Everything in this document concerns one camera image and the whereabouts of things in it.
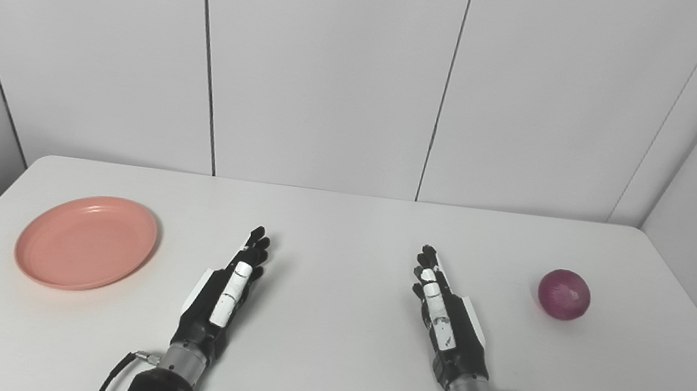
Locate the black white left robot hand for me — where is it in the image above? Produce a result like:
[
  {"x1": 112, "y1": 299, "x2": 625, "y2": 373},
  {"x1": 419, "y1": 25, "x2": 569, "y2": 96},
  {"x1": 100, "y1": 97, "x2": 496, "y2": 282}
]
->
[{"x1": 168, "y1": 217, "x2": 273, "y2": 371}]

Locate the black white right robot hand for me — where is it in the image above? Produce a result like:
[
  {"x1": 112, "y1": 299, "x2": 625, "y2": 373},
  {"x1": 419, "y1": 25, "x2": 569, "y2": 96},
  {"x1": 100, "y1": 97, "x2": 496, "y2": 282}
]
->
[{"x1": 400, "y1": 243, "x2": 504, "y2": 391}]

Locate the red onion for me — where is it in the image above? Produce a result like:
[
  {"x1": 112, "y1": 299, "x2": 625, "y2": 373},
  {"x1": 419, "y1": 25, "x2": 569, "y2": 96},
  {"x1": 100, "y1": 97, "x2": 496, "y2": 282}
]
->
[{"x1": 535, "y1": 266, "x2": 594, "y2": 324}]

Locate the pink plastic plate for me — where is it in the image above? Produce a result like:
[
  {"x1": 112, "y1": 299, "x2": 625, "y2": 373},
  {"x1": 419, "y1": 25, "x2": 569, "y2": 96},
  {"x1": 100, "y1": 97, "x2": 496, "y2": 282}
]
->
[{"x1": 10, "y1": 186, "x2": 162, "y2": 300}]

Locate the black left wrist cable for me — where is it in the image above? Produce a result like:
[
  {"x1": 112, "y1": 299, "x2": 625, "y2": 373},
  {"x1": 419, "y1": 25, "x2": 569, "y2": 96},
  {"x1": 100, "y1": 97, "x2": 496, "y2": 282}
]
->
[{"x1": 94, "y1": 345, "x2": 162, "y2": 391}]

